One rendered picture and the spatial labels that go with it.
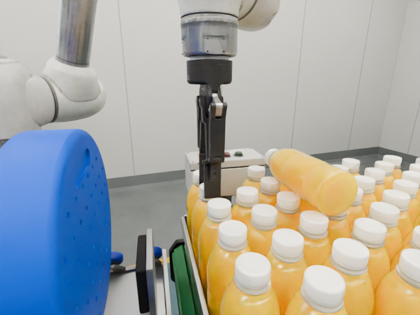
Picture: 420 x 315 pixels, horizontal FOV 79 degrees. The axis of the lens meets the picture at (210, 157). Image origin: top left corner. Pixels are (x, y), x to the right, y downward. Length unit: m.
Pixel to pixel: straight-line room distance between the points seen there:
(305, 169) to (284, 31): 3.42
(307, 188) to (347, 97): 4.19
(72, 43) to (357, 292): 0.92
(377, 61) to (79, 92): 4.51
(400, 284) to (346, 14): 4.21
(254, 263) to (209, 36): 0.31
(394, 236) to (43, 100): 0.92
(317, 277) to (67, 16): 0.89
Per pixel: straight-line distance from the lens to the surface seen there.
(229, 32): 0.42
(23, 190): 0.29
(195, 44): 0.41
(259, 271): 0.30
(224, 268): 0.36
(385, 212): 0.47
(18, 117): 0.90
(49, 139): 0.34
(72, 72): 0.96
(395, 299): 0.39
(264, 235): 0.41
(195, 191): 0.54
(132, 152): 3.19
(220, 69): 0.41
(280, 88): 3.74
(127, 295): 0.54
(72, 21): 0.94
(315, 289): 0.29
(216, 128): 0.39
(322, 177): 0.40
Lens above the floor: 1.30
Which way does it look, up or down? 17 degrees down
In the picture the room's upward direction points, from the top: straight up
